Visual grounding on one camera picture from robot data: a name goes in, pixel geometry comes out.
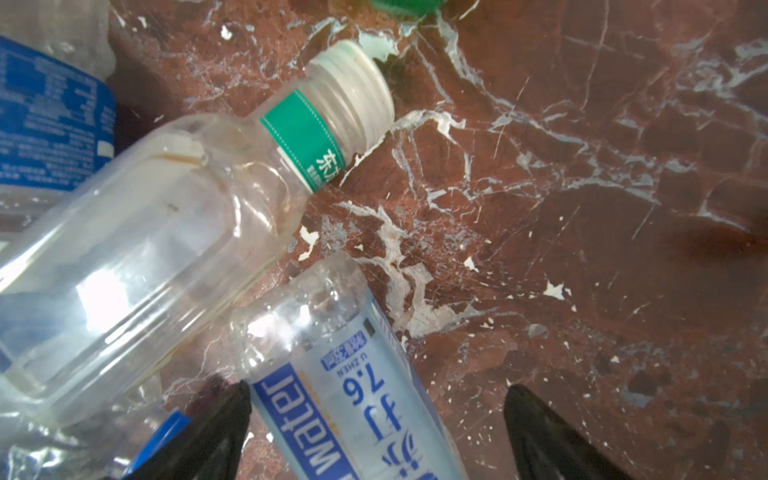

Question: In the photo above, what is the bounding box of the clear bottle green label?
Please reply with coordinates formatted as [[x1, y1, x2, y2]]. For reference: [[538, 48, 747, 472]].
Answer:
[[1, 40, 394, 427]]

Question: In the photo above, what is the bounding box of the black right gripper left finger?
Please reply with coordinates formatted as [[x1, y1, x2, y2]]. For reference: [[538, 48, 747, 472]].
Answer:
[[124, 381, 252, 479]]

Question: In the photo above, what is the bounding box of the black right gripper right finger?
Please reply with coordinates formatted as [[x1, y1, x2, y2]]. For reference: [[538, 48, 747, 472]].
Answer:
[[503, 384, 630, 479]]

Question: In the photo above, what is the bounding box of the soda water bottle blue label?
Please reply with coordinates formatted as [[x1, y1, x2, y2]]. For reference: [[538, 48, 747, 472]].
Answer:
[[230, 252, 466, 479]]

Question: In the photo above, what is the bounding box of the clear bottle blue label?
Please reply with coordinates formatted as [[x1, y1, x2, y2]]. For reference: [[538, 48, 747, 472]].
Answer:
[[1, 1, 117, 243]]

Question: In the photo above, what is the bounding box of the clear bottle blue cap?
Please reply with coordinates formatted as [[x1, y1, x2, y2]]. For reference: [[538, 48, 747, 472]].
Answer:
[[1, 375, 190, 479]]

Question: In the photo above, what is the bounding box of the green plastic soda bottle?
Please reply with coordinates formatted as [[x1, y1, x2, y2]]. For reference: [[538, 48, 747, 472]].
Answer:
[[370, 0, 446, 18]]

